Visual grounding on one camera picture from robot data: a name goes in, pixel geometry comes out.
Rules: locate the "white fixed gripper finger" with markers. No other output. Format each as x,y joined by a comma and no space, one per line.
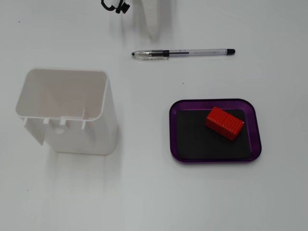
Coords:
152,19

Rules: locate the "red ribbed rectangular block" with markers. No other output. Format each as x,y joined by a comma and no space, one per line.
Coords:
225,122

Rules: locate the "clear black ballpoint pen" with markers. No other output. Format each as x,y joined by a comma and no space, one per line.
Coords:
183,52

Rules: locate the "white plastic open container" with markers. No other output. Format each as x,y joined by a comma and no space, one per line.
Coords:
72,96

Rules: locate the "purple tray with black mat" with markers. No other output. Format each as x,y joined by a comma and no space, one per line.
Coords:
211,146

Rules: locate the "white wrist camera black lens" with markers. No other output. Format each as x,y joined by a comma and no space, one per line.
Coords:
118,5

